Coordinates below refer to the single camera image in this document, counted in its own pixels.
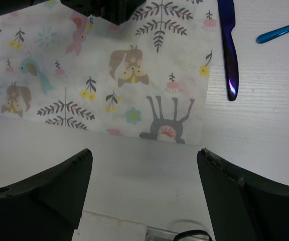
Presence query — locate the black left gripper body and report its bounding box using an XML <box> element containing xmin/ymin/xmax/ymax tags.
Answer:
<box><xmin>60</xmin><ymin>0</ymin><xmax>146</xmax><ymax>25</ymax></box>

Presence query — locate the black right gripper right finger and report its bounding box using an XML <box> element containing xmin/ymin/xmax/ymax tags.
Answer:
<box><xmin>197</xmin><ymin>149</ymin><xmax>289</xmax><ymax>240</ymax></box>

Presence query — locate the floral patterned cloth placemat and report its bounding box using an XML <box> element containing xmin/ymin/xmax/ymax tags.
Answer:
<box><xmin>0</xmin><ymin>1</ymin><xmax>217</xmax><ymax>145</ymax></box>

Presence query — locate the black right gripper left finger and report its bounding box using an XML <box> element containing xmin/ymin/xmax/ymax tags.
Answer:
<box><xmin>0</xmin><ymin>149</ymin><xmax>93</xmax><ymax>240</ymax></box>

